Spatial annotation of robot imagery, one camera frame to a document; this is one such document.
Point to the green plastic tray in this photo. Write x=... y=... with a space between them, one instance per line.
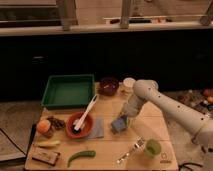
x=68 y=91

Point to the yellow banana toy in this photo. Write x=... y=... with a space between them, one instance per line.
x=47 y=144

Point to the grey cloth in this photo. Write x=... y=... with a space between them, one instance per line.
x=98 y=129

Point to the brown wooden block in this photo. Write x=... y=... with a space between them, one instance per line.
x=45 y=156

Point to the blue sponge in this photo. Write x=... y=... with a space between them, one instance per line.
x=119 y=124

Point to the orange fruit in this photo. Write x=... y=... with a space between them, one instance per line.
x=43 y=126

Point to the wooden table board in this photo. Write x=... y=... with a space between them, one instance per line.
x=149 y=124

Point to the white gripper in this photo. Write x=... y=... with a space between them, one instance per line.
x=131 y=108

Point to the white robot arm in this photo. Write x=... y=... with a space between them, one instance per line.
x=200 y=126

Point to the dark red bowl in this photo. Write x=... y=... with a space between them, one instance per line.
x=108 y=86

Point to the dark brown cluster toy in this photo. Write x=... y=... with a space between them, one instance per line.
x=56 y=123

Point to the green chili pepper toy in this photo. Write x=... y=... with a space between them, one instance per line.
x=86 y=153

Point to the green cup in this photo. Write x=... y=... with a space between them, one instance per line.
x=152 y=148

